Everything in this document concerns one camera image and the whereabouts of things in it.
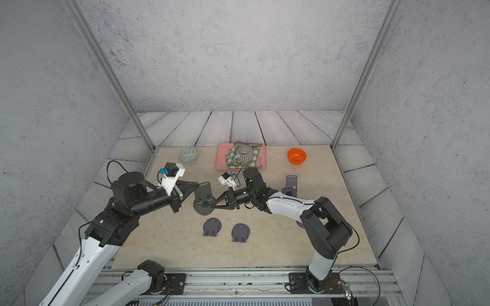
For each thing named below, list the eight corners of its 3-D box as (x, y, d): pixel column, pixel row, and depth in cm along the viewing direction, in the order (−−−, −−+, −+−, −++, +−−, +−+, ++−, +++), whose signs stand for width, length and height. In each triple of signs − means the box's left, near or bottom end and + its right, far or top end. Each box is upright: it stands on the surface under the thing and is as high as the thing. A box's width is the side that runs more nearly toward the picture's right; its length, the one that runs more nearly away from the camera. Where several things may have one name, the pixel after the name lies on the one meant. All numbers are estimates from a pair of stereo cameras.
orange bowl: (291, 167, 113) (293, 161, 109) (285, 156, 119) (286, 150, 115) (307, 162, 115) (309, 157, 111) (299, 152, 121) (301, 146, 117)
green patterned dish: (178, 165, 115) (176, 160, 112) (182, 153, 122) (180, 148, 118) (197, 165, 115) (195, 160, 112) (200, 153, 122) (198, 148, 118)
